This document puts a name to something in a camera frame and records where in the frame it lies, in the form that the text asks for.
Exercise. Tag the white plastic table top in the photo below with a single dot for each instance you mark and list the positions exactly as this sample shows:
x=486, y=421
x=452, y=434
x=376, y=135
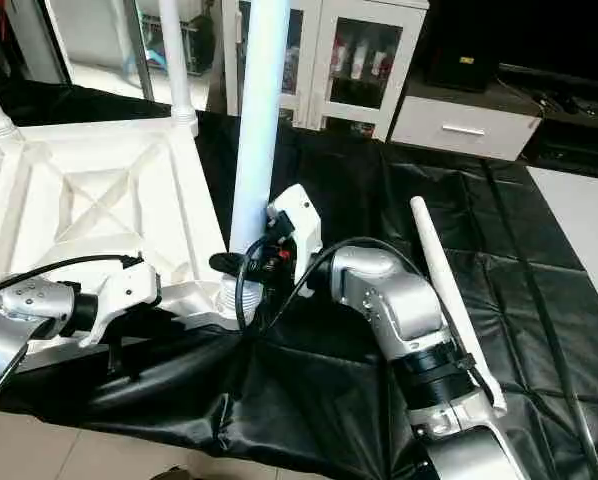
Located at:
x=89, y=200

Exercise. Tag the white drawer cabinet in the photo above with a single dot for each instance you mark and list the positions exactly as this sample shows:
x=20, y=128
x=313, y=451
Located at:
x=569, y=50

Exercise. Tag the white drawer unit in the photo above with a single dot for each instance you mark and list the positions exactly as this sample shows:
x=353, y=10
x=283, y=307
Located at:
x=464, y=128

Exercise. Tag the white glass door cabinet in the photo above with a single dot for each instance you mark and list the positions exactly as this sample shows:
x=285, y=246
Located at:
x=359, y=60

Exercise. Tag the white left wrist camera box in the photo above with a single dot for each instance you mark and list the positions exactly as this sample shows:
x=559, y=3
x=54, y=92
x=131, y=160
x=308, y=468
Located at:
x=124, y=290

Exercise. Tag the black work mat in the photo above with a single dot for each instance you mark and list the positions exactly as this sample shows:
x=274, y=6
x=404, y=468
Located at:
x=329, y=400

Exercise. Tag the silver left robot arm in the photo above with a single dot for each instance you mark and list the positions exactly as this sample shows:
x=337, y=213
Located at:
x=19, y=320

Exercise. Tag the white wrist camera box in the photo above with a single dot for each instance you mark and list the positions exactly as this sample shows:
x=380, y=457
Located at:
x=299, y=225
x=124, y=290

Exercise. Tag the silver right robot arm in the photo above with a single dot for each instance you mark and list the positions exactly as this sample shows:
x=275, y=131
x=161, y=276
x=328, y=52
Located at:
x=399, y=310

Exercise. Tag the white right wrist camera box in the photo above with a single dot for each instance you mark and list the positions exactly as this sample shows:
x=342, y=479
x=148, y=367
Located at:
x=299, y=225

